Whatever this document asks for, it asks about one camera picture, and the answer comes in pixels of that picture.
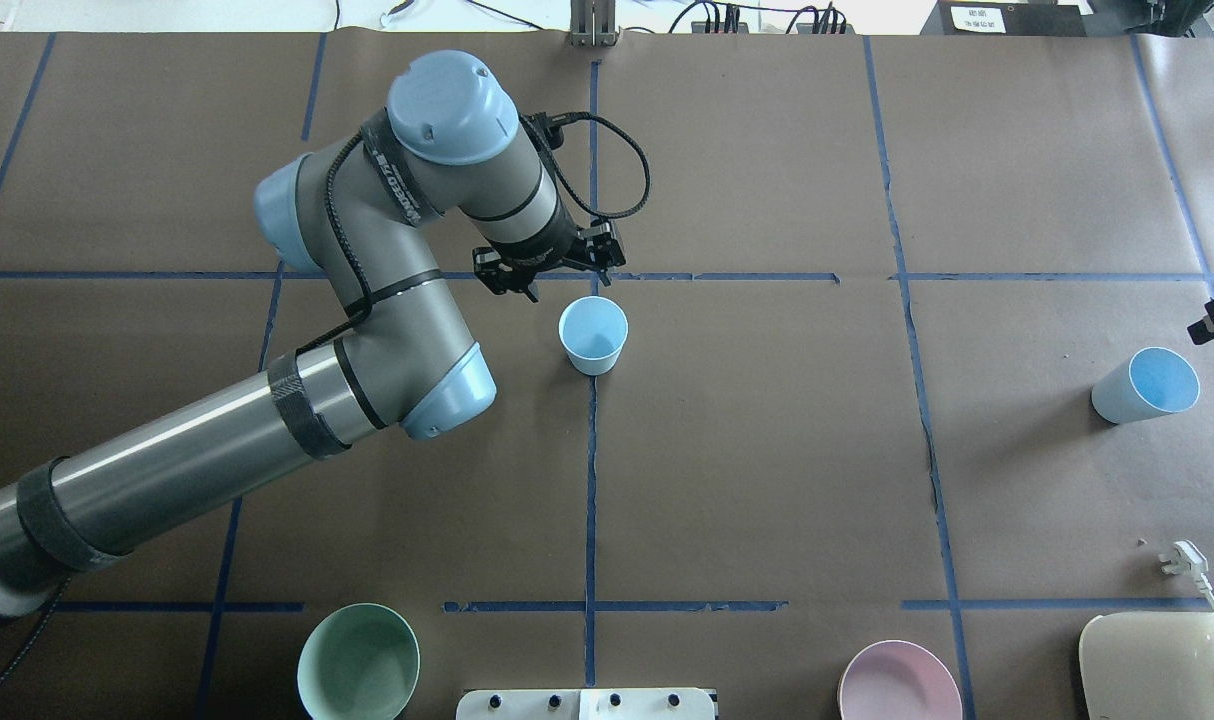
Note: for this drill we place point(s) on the pink bowl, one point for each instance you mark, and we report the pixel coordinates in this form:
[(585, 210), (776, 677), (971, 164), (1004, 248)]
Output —
[(898, 680)]

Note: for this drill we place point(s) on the cream toaster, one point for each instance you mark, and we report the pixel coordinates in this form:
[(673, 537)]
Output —
[(1148, 665)]

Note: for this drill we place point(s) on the green bowl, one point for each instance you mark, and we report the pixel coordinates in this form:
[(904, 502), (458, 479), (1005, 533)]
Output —
[(361, 662)]

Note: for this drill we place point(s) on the aluminium frame post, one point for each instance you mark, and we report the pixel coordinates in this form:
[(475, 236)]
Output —
[(593, 23)]

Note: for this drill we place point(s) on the black power box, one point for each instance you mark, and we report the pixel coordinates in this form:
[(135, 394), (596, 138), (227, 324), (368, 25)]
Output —
[(1007, 18)]

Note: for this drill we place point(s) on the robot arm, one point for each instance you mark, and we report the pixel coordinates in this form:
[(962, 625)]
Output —
[(448, 137)]

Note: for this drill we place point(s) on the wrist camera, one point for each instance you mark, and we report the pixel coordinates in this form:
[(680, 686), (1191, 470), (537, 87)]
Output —
[(546, 130)]

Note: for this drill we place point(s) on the light blue cup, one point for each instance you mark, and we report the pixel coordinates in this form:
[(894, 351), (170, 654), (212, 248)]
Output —
[(1152, 383), (593, 332)]

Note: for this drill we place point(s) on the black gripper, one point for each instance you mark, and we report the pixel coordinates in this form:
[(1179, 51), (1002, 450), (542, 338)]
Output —
[(544, 256)]

